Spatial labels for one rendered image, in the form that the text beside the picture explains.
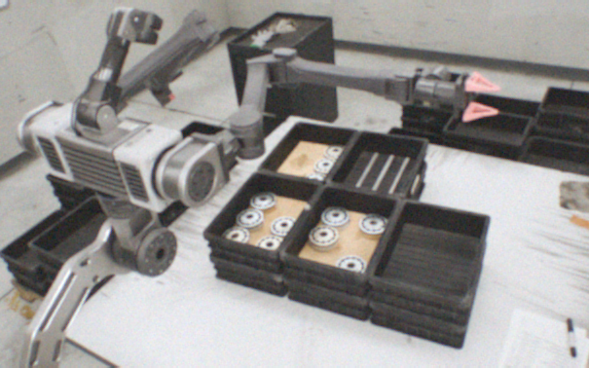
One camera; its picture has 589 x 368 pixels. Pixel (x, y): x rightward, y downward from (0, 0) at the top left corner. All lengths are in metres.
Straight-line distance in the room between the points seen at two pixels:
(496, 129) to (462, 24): 1.96
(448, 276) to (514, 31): 3.37
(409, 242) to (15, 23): 3.45
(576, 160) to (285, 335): 1.98
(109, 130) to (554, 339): 1.41
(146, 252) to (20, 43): 3.23
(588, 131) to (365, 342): 1.94
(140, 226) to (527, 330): 1.21
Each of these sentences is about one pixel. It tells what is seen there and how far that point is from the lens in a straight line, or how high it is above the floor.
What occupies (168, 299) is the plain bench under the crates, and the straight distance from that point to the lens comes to 1.98.
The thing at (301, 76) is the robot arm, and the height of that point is 1.45.
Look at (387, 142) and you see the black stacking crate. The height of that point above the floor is 0.89.
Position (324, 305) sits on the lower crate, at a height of 0.73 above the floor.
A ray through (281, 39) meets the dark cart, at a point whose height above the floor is 0.86.
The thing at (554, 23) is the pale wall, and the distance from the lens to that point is 4.80.
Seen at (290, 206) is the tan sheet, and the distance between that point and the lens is 2.03.
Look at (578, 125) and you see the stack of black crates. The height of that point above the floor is 0.53.
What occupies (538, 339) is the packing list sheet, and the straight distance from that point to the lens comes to 1.82.
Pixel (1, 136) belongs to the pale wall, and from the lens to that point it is 4.52.
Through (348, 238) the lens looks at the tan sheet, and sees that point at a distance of 1.87.
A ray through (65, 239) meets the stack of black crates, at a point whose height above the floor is 0.49.
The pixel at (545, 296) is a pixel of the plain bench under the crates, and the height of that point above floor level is 0.70.
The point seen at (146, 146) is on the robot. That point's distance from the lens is 1.19.
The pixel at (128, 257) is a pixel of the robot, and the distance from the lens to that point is 1.49.
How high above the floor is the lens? 2.10
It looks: 36 degrees down
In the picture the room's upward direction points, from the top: 7 degrees counter-clockwise
